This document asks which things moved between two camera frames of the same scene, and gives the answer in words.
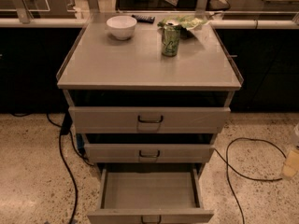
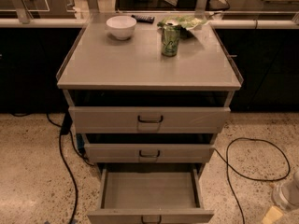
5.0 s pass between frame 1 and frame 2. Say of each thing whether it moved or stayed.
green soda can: stayed
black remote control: stayed
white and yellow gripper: moved
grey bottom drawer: stayed
